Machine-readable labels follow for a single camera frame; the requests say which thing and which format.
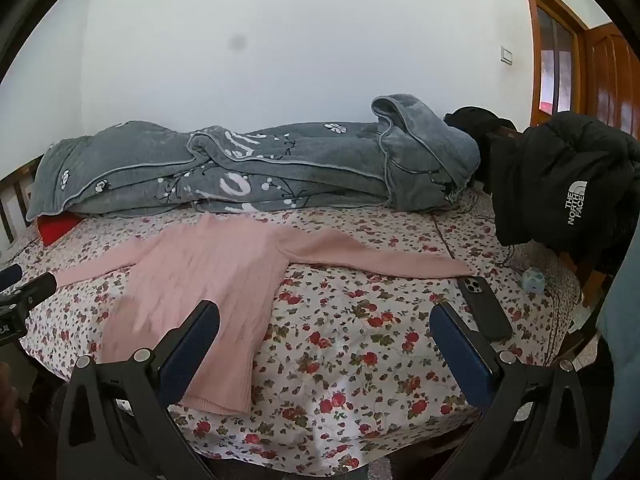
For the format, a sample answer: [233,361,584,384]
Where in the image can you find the small light blue cube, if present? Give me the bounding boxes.
[521,267,546,292]

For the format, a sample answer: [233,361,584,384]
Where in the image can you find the wooden door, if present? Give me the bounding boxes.
[582,22,640,140]

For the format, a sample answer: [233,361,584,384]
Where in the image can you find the dark cloth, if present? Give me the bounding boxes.
[444,106,518,192]

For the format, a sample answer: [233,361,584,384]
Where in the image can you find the grey blue cloth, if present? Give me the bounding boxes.
[592,245,640,472]

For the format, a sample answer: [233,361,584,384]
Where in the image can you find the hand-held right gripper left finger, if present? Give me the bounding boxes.
[56,300,221,480]

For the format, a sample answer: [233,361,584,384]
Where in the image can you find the pink knit sweater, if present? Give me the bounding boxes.
[50,212,481,416]

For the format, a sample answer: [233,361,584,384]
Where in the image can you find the wooden headboard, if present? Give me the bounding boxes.
[0,155,46,253]

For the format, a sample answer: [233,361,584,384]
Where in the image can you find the black smartphone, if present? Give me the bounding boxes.
[457,275,514,342]

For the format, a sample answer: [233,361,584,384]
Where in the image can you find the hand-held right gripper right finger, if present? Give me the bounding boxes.
[429,301,608,480]

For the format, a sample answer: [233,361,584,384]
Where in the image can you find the red pillow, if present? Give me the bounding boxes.
[37,214,81,247]

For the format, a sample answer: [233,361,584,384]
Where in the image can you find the black puffer jacket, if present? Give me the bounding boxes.
[491,111,640,275]

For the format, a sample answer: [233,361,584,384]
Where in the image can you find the floral bed sheet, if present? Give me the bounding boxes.
[0,200,583,475]

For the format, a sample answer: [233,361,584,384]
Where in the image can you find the grey flower-print blanket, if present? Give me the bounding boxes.
[26,93,481,221]

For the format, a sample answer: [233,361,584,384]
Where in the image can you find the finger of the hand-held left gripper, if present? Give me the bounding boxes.
[0,264,24,292]
[0,272,58,313]

